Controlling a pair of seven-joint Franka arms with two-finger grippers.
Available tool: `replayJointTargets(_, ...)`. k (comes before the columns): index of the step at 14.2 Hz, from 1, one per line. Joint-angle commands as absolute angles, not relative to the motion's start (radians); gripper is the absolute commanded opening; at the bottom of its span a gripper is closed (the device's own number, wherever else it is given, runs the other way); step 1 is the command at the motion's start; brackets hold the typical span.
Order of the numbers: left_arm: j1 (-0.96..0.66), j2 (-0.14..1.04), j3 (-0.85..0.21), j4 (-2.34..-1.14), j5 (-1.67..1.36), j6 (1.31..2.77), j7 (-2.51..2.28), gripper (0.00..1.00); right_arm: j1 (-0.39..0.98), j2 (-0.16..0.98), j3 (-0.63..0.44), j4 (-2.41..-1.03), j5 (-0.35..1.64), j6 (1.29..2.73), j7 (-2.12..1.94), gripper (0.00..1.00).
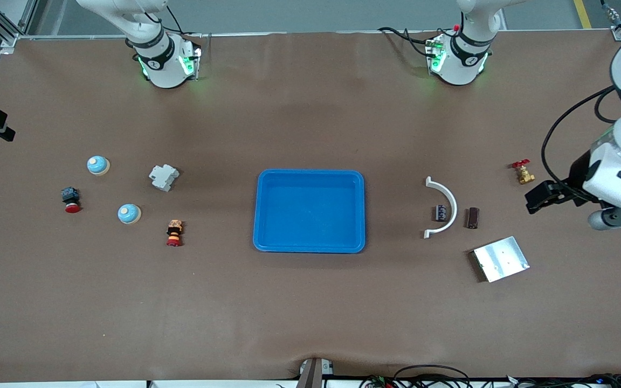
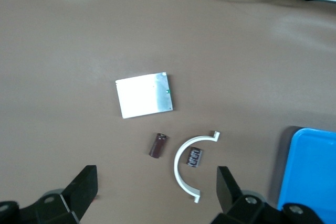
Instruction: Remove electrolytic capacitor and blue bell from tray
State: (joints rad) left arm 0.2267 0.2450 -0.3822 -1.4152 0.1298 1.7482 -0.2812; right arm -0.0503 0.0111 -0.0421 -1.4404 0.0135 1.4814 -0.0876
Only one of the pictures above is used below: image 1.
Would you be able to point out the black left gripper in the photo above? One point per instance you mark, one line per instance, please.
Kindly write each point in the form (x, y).
(578, 173)

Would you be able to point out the plain brown cylindrical capacitor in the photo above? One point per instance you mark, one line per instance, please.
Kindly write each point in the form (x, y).
(473, 218)

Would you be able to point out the light blue service bell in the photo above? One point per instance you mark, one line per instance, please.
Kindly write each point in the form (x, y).
(129, 214)
(97, 165)

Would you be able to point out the printed brown cylindrical capacitor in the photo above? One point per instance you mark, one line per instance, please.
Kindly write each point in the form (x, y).
(440, 213)

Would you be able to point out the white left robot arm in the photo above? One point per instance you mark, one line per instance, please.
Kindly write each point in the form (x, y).
(461, 59)

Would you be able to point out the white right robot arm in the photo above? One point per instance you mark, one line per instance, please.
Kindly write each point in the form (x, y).
(165, 64)

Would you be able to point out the silver metal power supply box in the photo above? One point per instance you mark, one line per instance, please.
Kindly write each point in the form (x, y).
(502, 260)

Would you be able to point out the red mushroom button blue base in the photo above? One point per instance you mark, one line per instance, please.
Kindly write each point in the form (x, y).
(71, 198)

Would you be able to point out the white circuit breaker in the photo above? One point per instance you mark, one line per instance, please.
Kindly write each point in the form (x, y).
(164, 178)

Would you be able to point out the orange striped emergency stop button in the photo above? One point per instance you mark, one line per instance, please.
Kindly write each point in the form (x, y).
(174, 233)

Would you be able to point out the blue plastic tray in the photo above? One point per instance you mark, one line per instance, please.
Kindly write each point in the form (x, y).
(310, 210)

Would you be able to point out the white curved plastic bracket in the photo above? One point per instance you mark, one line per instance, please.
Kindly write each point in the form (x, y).
(453, 207)

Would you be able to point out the metal table edge bracket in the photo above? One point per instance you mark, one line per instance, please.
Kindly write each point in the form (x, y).
(315, 374)

